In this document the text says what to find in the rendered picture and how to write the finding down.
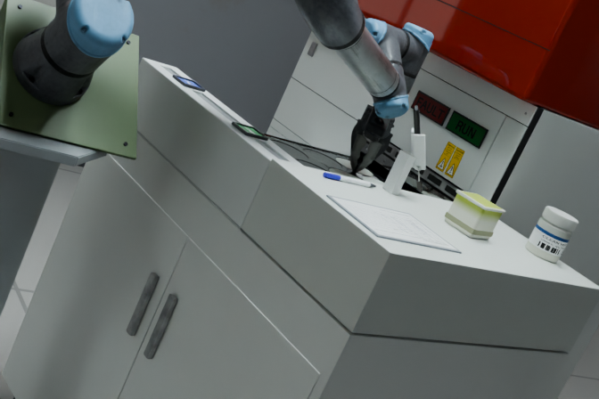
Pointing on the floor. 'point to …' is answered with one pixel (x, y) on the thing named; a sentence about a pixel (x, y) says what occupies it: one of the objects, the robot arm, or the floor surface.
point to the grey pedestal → (27, 192)
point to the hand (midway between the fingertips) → (356, 167)
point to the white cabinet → (215, 313)
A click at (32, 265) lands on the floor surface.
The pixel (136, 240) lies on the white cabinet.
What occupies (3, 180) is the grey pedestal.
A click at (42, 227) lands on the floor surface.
